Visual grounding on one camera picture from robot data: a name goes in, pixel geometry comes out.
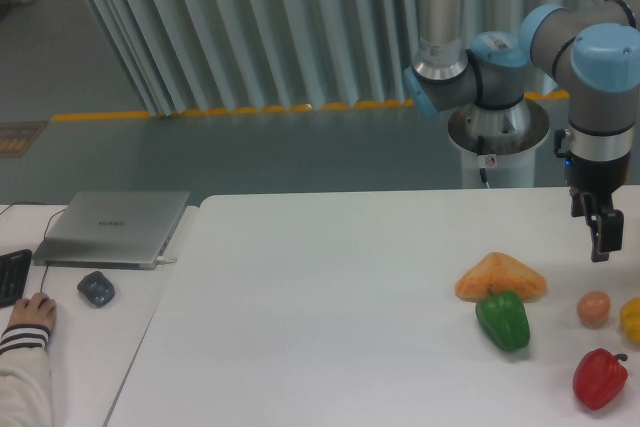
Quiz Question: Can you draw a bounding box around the green bell pepper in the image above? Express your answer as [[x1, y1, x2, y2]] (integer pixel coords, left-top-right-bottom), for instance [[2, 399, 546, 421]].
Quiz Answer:
[[475, 290, 530, 352]]

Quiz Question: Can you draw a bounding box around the white folding partition screen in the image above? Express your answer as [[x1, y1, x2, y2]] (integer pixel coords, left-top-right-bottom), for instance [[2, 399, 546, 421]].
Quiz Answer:
[[58, 0, 640, 118]]

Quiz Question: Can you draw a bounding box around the person's hand on mouse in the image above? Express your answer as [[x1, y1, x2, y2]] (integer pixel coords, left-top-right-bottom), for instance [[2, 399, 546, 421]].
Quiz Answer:
[[7, 292, 57, 333]]

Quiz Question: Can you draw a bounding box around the forearm in white striped sleeve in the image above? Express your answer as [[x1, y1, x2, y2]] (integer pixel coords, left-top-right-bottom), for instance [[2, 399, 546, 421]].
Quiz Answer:
[[1, 324, 53, 426]]

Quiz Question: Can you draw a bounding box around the black mouse cable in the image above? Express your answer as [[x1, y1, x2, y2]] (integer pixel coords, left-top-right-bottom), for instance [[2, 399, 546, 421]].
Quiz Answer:
[[0, 201, 68, 296]]

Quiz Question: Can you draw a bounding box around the white usb plug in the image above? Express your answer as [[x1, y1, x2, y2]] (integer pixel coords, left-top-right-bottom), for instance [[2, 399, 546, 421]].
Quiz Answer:
[[155, 256, 177, 266]]

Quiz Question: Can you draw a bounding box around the black keyboard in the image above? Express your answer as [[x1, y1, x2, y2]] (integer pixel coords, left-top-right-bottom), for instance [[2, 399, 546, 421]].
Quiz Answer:
[[0, 249, 32, 308]]

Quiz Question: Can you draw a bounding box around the brown egg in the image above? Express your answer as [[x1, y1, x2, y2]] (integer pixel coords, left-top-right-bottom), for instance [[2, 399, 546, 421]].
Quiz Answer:
[[576, 291, 611, 326]]

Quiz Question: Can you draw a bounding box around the orange triangular bread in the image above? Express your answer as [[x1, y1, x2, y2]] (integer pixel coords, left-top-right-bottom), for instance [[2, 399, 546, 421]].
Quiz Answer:
[[454, 252, 547, 302]]

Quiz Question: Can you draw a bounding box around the yellow bell pepper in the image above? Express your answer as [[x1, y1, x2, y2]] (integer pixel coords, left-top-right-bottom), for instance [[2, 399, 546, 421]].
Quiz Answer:
[[619, 296, 640, 344]]

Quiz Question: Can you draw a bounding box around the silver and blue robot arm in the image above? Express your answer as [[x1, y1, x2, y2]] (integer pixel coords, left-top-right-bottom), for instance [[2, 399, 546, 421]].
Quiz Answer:
[[404, 0, 639, 262]]

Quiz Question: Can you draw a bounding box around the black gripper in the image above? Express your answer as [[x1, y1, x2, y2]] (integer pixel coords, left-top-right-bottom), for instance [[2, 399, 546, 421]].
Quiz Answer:
[[565, 153, 630, 262]]

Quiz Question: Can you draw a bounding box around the red bell pepper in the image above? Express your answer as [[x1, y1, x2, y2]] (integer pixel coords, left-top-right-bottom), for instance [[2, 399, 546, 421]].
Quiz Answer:
[[572, 348, 628, 410]]

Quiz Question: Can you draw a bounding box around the silver closed laptop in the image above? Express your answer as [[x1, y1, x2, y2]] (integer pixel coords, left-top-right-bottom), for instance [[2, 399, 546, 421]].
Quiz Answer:
[[33, 191, 189, 270]]

